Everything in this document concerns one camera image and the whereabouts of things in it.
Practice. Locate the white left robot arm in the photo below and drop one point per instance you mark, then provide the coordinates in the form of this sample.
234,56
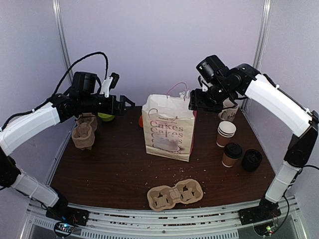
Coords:
87,94

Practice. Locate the stack of brown paper cups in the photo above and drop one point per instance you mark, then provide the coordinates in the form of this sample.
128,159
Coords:
226,130

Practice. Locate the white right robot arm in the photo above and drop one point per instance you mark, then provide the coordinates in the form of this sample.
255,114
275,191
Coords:
219,83

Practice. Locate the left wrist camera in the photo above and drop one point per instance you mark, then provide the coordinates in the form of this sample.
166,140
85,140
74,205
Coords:
108,84

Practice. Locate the orange plastic bowl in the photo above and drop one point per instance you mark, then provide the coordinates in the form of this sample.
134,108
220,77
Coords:
140,122

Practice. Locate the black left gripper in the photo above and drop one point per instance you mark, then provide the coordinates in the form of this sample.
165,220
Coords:
111,108

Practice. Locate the white stirrers in holder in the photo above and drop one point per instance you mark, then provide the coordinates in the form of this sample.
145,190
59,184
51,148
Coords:
185,94

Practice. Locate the white ceramic mug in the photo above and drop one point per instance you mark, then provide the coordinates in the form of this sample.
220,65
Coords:
229,111

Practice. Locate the paper cakes bag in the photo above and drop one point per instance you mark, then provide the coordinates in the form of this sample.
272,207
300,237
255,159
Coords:
168,126

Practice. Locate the brown paper coffee cup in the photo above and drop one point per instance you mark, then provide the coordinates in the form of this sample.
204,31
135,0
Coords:
228,162

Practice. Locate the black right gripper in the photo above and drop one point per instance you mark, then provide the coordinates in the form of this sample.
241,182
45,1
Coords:
196,98

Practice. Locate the green plastic bowl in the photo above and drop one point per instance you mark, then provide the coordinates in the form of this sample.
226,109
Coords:
105,117

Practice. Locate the stack of black lids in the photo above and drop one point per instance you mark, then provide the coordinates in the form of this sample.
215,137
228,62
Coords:
251,160

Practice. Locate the single cardboard cup carrier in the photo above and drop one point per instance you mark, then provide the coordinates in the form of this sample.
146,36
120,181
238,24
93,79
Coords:
164,197

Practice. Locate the right aluminium frame post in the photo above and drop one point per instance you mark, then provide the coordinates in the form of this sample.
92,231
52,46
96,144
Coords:
263,34

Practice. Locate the cardboard cup carrier stack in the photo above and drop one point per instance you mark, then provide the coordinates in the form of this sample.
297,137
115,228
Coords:
83,135

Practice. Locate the left aluminium frame post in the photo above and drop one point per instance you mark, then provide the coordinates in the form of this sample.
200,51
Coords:
60,28

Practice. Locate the aluminium frame post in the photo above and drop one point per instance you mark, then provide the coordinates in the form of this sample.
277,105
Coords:
60,28
263,34

